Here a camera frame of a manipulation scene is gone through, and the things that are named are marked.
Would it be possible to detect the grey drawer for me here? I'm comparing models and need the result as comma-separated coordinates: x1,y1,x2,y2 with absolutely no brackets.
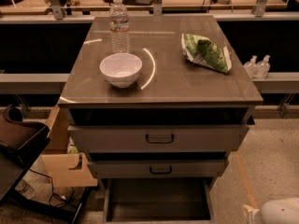
103,178,215,224
88,160,227,179
68,125,249,153

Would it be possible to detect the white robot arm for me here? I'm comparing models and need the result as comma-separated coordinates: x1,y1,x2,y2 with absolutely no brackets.
243,197,299,224

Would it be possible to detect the grey drawer cabinet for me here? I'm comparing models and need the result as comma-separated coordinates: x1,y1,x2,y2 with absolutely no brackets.
57,14,264,189

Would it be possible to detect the white ceramic bowl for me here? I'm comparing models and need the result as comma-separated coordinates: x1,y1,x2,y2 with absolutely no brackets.
99,53,142,88

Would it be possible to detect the green chip bag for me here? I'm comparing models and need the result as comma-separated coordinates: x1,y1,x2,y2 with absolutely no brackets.
181,33,232,74

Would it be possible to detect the clear plastic water bottle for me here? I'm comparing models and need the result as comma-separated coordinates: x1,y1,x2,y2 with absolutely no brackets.
109,0,130,53

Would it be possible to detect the cardboard box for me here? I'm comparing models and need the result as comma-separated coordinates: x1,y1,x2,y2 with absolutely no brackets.
41,105,97,188

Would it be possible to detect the left clear pump bottle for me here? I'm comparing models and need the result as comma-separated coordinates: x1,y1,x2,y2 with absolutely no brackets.
244,55,257,78

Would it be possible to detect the clear pump bottle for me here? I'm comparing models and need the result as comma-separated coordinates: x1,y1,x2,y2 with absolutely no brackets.
244,55,257,78
253,55,270,78

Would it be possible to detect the right clear pump bottle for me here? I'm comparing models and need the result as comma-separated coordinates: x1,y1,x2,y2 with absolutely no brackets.
253,55,270,78

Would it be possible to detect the black cart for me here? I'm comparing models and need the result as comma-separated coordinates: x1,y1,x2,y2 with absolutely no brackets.
0,105,91,224

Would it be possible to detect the black floor cable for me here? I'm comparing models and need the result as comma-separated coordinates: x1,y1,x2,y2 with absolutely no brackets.
28,168,77,224

